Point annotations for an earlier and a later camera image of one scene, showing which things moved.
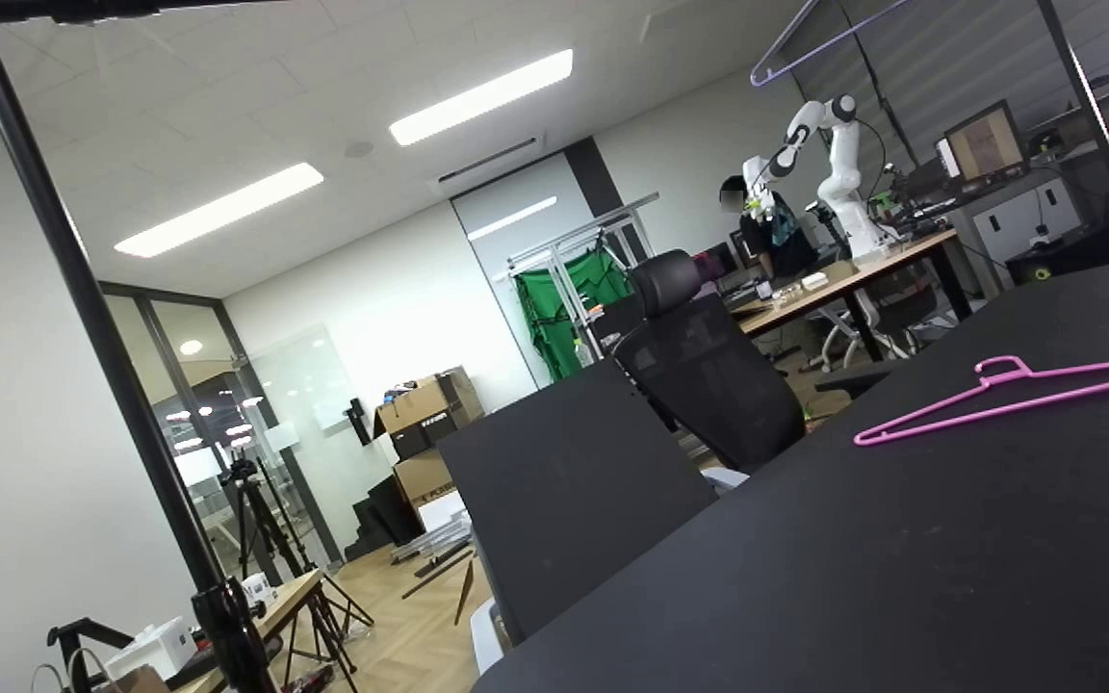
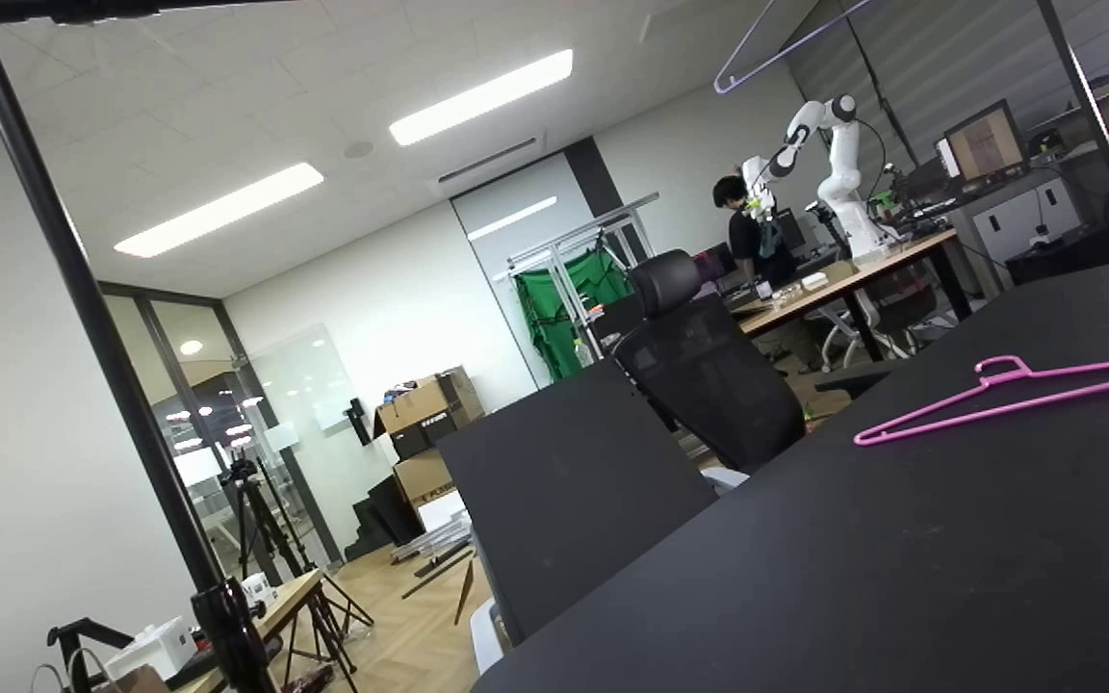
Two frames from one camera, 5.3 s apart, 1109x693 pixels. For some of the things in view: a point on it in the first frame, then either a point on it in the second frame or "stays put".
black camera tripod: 250,494 stays put
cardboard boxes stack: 420,426 stays put
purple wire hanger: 760,78 to 795,47
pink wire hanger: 887,430 stays put
